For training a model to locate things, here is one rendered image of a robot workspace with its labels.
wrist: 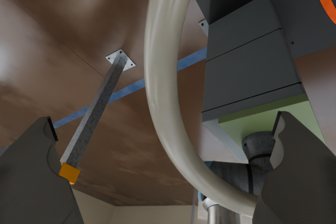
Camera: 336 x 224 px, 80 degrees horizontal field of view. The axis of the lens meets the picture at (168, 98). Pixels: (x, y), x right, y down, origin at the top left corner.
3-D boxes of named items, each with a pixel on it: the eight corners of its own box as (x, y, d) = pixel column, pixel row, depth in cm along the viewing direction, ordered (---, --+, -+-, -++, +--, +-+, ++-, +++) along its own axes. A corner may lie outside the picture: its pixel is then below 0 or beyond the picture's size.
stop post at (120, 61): (105, 56, 183) (34, 176, 112) (121, 48, 172) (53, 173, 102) (120, 71, 194) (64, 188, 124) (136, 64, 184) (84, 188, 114)
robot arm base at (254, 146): (297, 148, 86) (303, 171, 79) (252, 156, 96) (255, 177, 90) (280, 126, 76) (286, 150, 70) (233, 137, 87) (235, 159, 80)
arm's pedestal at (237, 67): (296, 42, 143) (344, 153, 88) (229, 69, 170) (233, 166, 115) (273, -22, 116) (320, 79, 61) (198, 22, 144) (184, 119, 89)
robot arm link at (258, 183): (285, 174, 84) (295, 223, 72) (241, 171, 88) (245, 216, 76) (296, 158, 73) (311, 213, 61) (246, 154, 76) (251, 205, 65)
